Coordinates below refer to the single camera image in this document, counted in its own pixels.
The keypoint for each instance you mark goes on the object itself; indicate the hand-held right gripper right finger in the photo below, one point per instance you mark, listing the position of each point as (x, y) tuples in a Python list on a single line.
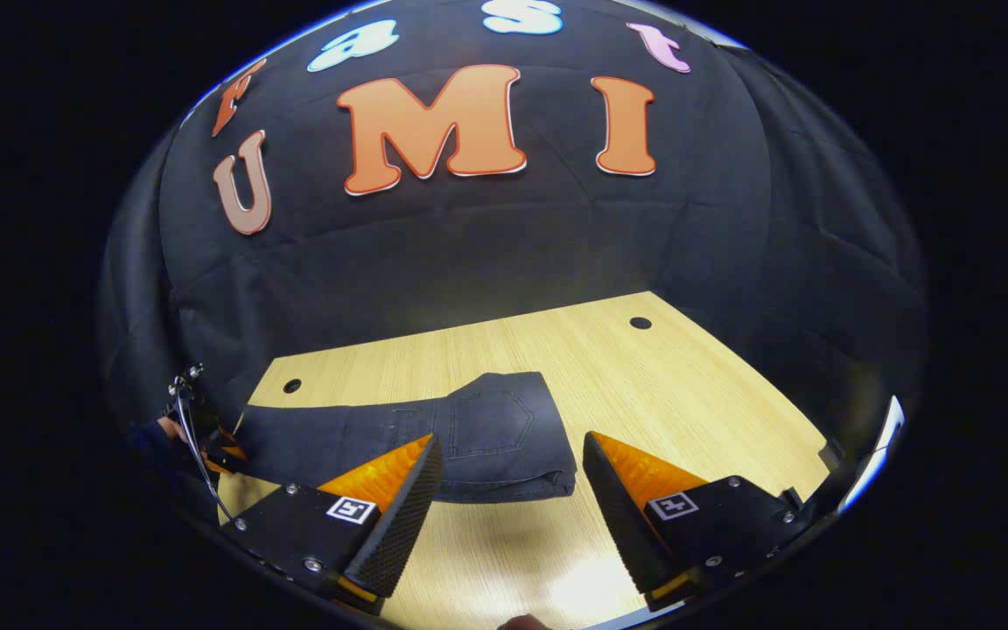
[(626, 534)]

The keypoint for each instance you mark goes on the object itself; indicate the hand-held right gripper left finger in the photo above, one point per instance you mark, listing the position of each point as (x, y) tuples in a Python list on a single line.
[(399, 534)]

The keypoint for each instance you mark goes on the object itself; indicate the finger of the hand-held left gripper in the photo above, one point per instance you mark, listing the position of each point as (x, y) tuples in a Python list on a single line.
[(226, 453)]

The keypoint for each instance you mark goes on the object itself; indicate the dark grey jeans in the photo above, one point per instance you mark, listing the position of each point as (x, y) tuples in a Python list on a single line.
[(478, 429)]

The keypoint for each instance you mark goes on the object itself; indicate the black backdrop cloth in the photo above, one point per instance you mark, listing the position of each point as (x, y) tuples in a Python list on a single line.
[(513, 245)]

